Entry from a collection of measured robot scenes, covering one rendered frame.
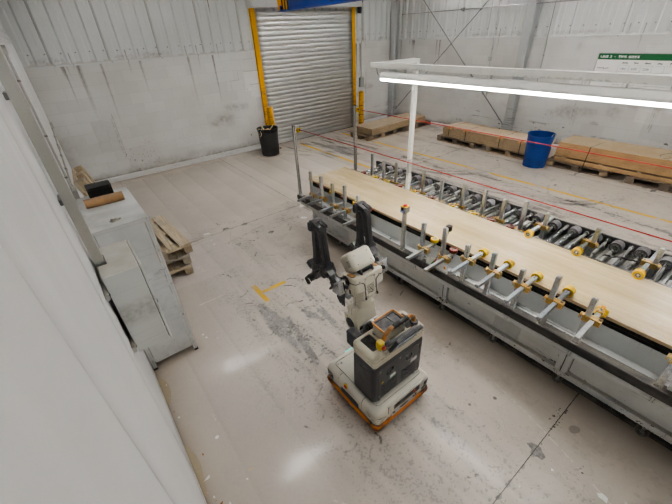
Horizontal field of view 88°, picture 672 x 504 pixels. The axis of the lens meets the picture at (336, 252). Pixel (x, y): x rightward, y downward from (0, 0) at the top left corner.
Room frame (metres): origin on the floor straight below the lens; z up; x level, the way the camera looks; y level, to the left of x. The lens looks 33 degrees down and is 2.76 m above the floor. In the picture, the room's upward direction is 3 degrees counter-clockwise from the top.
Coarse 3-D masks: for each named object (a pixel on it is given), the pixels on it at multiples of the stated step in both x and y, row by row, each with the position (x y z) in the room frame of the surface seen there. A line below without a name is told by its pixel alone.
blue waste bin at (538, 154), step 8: (528, 136) 7.52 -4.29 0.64; (536, 136) 7.31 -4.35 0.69; (544, 136) 7.67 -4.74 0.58; (552, 136) 7.23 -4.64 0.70; (528, 144) 7.46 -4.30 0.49; (536, 144) 7.30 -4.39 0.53; (552, 144) 7.22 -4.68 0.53; (528, 152) 7.42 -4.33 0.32; (536, 152) 7.28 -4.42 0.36; (544, 152) 7.24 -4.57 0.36; (528, 160) 7.38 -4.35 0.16; (536, 160) 7.27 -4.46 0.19; (544, 160) 7.27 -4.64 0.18; (536, 168) 7.27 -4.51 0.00
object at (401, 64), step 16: (384, 64) 3.90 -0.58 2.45; (400, 64) 3.73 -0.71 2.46; (416, 64) 3.58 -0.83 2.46; (432, 64) 3.50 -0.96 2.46; (592, 80) 2.39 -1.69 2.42; (608, 80) 2.32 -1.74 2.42; (624, 80) 2.26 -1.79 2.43; (640, 80) 2.19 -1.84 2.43; (656, 80) 2.13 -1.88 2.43; (416, 96) 4.42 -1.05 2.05
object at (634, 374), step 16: (320, 208) 4.38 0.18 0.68; (352, 224) 3.83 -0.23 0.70; (384, 240) 3.40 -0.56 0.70; (416, 256) 3.03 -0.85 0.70; (464, 288) 2.51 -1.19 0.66; (480, 288) 2.45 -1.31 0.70; (496, 304) 2.25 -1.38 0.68; (528, 320) 2.03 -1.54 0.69; (544, 336) 1.91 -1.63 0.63; (560, 336) 1.84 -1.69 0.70; (576, 352) 1.72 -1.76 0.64; (592, 352) 1.67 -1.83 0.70; (608, 368) 1.56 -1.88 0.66; (624, 368) 1.52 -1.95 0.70; (640, 384) 1.41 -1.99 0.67; (656, 384) 1.37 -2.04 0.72
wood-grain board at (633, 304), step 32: (352, 192) 4.37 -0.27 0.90; (384, 192) 4.31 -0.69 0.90; (416, 224) 3.37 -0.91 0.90; (480, 224) 3.30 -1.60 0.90; (512, 256) 2.65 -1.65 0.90; (544, 256) 2.63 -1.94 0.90; (576, 256) 2.60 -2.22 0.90; (544, 288) 2.19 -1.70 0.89; (576, 288) 2.15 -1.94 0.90; (608, 288) 2.13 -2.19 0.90; (640, 288) 2.11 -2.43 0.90; (640, 320) 1.77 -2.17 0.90
